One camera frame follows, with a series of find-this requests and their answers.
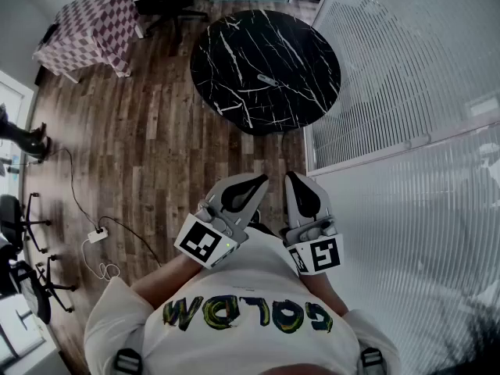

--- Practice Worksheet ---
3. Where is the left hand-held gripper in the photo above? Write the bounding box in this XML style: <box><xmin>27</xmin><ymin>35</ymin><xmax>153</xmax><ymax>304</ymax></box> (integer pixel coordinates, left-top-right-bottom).
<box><xmin>173</xmin><ymin>173</ymin><xmax>270</xmax><ymax>270</ymax></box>

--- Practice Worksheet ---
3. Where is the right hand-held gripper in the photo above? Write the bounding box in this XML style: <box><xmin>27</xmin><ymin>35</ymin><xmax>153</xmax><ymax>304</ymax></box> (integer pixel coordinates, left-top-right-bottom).
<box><xmin>279</xmin><ymin>170</ymin><xmax>345</xmax><ymax>277</ymax></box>

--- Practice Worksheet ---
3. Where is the person's right forearm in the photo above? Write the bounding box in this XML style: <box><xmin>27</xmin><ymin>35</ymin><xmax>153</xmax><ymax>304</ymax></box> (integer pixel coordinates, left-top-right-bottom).
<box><xmin>302</xmin><ymin>270</ymin><xmax>349</xmax><ymax>316</ymax></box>

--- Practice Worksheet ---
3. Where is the person's left forearm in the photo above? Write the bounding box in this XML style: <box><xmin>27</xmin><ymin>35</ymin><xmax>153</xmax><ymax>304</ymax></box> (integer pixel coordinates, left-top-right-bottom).
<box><xmin>130</xmin><ymin>251</ymin><xmax>205</xmax><ymax>309</ymax></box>

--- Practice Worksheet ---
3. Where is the round black marble table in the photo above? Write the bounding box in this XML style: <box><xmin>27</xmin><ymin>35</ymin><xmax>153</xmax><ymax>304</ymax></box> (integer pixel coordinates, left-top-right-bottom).
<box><xmin>189</xmin><ymin>9</ymin><xmax>342</xmax><ymax>136</ymax></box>

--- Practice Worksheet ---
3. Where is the white printed t-shirt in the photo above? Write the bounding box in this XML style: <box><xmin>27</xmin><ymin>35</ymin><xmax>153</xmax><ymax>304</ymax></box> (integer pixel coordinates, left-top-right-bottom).
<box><xmin>83</xmin><ymin>226</ymin><xmax>402</xmax><ymax>375</ymax></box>

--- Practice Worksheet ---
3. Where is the checkered cloth covered table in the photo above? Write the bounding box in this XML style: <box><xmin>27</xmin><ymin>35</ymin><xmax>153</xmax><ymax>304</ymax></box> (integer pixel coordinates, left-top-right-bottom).
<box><xmin>32</xmin><ymin>0</ymin><xmax>144</xmax><ymax>84</ymax></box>

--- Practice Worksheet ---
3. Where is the small black device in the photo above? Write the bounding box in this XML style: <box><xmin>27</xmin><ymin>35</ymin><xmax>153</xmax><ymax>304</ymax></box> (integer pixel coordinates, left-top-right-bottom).
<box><xmin>40</xmin><ymin>23</ymin><xmax>60</xmax><ymax>45</ymax></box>

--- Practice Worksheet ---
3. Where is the white desk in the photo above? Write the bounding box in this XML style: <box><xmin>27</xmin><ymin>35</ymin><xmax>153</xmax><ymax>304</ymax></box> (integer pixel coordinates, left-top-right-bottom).
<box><xmin>0</xmin><ymin>293</ymin><xmax>62</xmax><ymax>375</ymax></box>

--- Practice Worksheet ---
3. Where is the black power cable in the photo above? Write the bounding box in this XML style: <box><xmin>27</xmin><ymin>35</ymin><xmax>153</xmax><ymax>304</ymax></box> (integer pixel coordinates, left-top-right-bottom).
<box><xmin>97</xmin><ymin>216</ymin><xmax>163</xmax><ymax>268</ymax></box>
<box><xmin>46</xmin><ymin>146</ymin><xmax>99</xmax><ymax>230</ymax></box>

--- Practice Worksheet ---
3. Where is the white cable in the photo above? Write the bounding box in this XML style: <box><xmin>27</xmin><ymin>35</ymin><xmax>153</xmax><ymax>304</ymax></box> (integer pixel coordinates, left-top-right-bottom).
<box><xmin>80</xmin><ymin>237</ymin><xmax>122</xmax><ymax>283</ymax></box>

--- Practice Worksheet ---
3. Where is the black strap buckle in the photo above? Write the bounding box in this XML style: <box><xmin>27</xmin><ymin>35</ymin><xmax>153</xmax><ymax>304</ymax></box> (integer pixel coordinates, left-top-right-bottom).
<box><xmin>112</xmin><ymin>348</ymin><xmax>144</xmax><ymax>375</ymax></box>
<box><xmin>359</xmin><ymin>346</ymin><xmax>387</xmax><ymax>375</ymax></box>

